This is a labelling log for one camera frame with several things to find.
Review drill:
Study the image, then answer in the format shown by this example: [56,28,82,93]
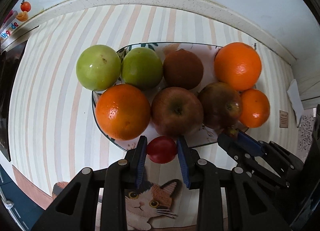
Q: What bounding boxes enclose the small orange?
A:
[239,89,270,128]

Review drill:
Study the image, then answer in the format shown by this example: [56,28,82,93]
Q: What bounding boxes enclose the red-brown apple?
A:
[151,87,204,138]
[198,82,242,129]

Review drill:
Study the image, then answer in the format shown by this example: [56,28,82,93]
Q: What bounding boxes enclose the small red tomato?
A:
[146,136,177,164]

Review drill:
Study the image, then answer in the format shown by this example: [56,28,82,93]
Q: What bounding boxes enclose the large orange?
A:
[214,42,262,91]

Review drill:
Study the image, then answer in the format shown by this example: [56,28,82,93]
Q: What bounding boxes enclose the brown round fruit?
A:
[163,49,204,90]

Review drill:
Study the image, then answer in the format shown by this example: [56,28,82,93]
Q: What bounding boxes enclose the medium orange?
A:
[95,84,151,141]

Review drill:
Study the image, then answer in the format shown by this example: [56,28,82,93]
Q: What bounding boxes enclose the green apple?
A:
[76,45,121,91]
[121,47,163,90]

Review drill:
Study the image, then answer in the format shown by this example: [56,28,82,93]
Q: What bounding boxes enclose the brown mat label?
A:
[279,110,289,128]

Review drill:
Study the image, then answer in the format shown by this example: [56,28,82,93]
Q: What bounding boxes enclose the white folded paper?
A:
[287,79,304,128]

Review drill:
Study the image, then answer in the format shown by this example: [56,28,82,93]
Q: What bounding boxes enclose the floral oval plate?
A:
[91,42,249,151]

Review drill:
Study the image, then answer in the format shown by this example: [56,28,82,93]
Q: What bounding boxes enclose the colourful fruit sticker box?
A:
[1,0,43,51]

